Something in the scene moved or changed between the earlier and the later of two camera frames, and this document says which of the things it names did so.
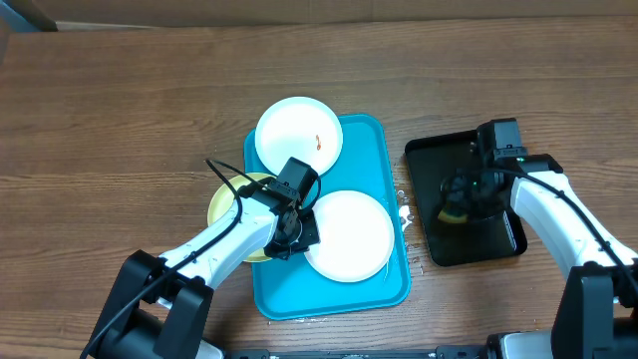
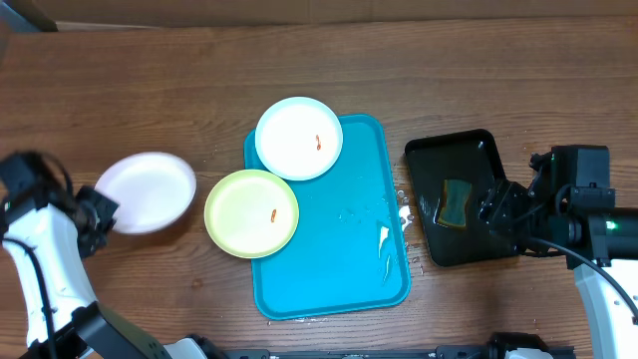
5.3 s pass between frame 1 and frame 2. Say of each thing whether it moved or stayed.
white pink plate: moved
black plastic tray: stayed
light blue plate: stayed
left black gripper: moved
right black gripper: moved
